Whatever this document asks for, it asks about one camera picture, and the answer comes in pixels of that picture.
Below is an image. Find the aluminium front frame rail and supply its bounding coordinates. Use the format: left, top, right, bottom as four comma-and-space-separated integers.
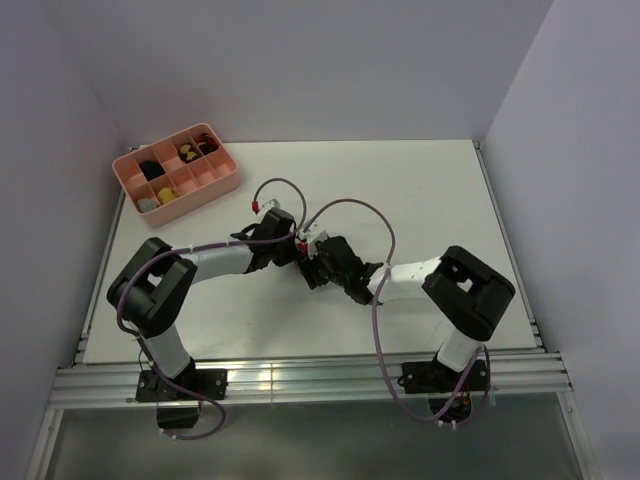
47, 352, 572, 410

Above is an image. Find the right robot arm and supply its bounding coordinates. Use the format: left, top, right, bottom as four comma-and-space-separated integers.
294, 231, 515, 390

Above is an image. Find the yellow rolled sock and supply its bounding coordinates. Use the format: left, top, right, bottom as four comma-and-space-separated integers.
156, 187, 180, 205

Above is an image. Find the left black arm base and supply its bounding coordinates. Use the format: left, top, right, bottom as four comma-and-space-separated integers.
134, 369, 228, 440

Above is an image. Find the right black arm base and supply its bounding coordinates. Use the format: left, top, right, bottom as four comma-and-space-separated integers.
397, 359, 491, 427

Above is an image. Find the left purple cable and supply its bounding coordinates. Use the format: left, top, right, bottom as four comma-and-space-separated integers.
115, 178, 307, 441

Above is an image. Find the grey rolled sock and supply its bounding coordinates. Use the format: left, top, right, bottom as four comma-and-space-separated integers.
137, 198, 158, 213

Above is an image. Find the brown and cream rolled sock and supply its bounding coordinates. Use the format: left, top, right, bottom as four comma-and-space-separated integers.
178, 142, 201, 164

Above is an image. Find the dark red-black rolled sock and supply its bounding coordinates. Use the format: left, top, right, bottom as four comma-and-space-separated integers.
196, 132, 219, 155

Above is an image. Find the pink plastic divided organizer box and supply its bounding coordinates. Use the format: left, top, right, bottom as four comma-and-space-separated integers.
112, 123, 241, 228

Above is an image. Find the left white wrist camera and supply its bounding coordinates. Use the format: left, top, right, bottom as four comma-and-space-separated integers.
251, 198, 280, 215

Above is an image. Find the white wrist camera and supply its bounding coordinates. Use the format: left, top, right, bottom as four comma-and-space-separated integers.
251, 198, 280, 215
294, 223, 329, 258

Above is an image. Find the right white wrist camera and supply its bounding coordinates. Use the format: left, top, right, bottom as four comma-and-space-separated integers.
294, 223, 329, 258

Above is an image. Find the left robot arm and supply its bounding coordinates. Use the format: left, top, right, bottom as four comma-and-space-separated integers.
107, 207, 295, 399

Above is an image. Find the black rolled sock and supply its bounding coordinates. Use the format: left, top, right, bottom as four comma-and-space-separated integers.
139, 160, 165, 182

